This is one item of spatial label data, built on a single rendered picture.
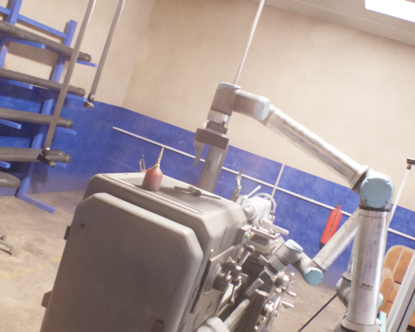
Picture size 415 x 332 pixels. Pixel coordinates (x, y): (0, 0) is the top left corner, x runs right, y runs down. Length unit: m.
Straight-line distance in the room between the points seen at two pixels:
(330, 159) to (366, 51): 5.08
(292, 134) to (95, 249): 0.91
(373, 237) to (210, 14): 5.97
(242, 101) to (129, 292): 0.84
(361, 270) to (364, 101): 5.14
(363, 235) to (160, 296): 0.77
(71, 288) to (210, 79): 5.78
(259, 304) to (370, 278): 1.14
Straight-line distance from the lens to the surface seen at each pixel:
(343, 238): 2.52
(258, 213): 3.69
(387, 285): 6.24
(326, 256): 2.52
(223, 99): 1.97
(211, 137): 1.99
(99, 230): 1.69
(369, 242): 1.90
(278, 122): 2.06
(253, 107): 1.94
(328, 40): 7.10
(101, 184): 1.79
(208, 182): 5.80
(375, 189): 1.87
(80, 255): 1.74
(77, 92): 6.01
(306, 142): 2.04
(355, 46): 7.06
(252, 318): 2.97
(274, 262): 2.62
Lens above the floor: 1.66
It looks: 7 degrees down
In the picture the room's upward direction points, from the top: 19 degrees clockwise
